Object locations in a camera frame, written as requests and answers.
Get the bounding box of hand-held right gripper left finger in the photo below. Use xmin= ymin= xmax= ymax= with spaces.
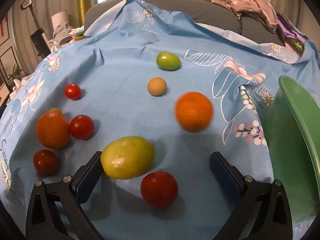
xmin=26 ymin=151 xmax=105 ymax=240

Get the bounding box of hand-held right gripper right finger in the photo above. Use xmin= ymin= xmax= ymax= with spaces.
xmin=209 ymin=151 xmax=293 ymax=240

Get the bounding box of yellow-green oval fruit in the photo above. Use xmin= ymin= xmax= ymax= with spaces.
xmin=100 ymin=135 xmax=156 ymax=180

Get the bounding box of red cherry tomato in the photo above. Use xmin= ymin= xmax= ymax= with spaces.
xmin=33 ymin=149 xmax=60 ymax=176
xmin=140 ymin=171 xmax=179 ymax=208
xmin=65 ymin=84 xmax=82 ymax=101
xmin=69 ymin=114 xmax=95 ymax=141

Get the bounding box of knobbed orange tangerine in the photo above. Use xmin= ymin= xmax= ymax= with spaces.
xmin=36 ymin=108 xmax=71 ymax=150

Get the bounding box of round orange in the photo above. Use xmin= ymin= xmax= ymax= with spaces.
xmin=174 ymin=92 xmax=215 ymax=132

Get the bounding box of green plastic bowl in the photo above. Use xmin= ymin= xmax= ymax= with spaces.
xmin=261 ymin=75 xmax=320 ymax=224

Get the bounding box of tan cork ball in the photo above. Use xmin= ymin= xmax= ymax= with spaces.
xmin=147 ymin=77 xmax=167 ymax=96

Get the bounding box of green oval fruit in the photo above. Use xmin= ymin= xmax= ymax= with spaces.
xmin=156 ymin=51 xmax=181 ymax=71

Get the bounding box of blue floral bedsheet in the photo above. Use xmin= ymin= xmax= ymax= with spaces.
xmin=0 ymin=0 xmax=320 ymax=240

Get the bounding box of white crumpled bag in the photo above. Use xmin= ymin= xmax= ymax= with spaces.
xmin=10 ymin=79 xmax=28 ymax=98

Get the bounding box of small potted plant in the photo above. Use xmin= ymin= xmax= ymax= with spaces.
xmin=6 ymin=65 xmax=23 ymax=90

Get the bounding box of black stick vacuum cleaner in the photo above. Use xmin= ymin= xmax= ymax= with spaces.
xmin=21 ymin=0 xmax=52 ymax=58

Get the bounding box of pile of mixed laundry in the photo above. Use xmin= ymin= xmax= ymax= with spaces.
xmin=47 ymin=21 xmax=85 ymax=50

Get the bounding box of purple cloth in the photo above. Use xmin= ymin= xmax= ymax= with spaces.
xmin=276 ymin=12 xmax=308 ymax=48

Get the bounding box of white paper roll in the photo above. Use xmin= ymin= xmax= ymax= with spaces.
xmin=51 ymin=10 xmax=69 ymax=28

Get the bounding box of grey sofa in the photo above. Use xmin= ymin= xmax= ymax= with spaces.
xmin=84 ymin=0 xmax=285 ymax=47

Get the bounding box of pink clothes pile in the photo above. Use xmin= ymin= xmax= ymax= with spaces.
xmin=201 ymin=0 xmax=279 ymax=33

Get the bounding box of yellow curtain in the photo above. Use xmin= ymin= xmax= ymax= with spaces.
xmin=76 ymin=0 xmax=100 ymax=28

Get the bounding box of red knot wall ornament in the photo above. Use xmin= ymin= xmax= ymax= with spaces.
xmin=0 ymin=15 xmax=7 ymax=38

